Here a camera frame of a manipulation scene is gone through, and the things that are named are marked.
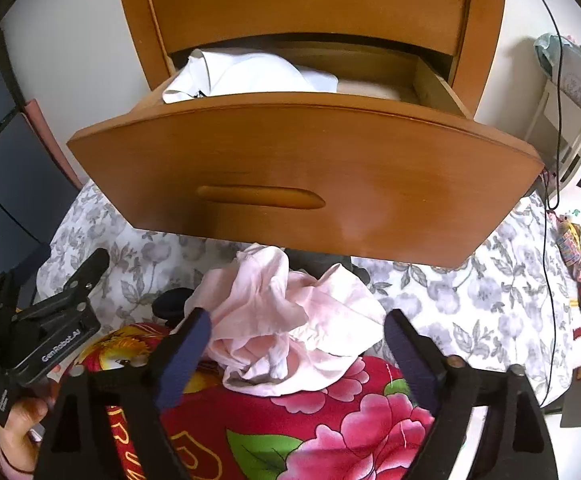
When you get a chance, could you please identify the white cutout magazine rack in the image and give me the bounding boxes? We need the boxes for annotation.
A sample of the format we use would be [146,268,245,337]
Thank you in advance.
[524,34,581,197]

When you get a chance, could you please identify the black charger cable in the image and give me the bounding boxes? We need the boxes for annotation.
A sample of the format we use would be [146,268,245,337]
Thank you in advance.
[512,0,564,409]

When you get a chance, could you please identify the red floral cushion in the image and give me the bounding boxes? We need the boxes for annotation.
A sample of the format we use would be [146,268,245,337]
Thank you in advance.
[76,320,437,480]

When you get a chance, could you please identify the wooden nightstand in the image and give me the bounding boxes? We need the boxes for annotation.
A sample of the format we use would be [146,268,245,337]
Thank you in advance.
[121,0,504,112]

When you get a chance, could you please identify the dark blue cabinet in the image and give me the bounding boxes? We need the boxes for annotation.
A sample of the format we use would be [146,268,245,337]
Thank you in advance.
[0,30,78,272]

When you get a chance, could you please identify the pink board by cabinet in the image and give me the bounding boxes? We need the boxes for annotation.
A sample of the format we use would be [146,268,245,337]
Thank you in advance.
[24,99,83,190]

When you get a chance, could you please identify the floral grey white quilt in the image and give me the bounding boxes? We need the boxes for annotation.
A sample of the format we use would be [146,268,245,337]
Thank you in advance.
[36,183,576,404]

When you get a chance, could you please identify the pale pink garment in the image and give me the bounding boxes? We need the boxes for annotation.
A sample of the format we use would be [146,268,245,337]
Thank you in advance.
[184,244,386,398]

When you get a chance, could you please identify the person's left hand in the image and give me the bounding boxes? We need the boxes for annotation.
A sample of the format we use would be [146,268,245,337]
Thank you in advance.
[0,398,48,479]

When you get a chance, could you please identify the grey socks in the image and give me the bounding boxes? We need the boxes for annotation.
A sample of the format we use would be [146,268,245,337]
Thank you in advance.
[284,248,371,285]

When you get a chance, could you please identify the wooden drawer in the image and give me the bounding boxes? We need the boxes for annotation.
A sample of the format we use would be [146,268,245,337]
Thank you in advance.
[153,0,465,55]
[68,42,543,268]

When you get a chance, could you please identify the navy blue garment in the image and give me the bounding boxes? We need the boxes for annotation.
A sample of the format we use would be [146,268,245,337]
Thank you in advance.
[152,287,194,328]

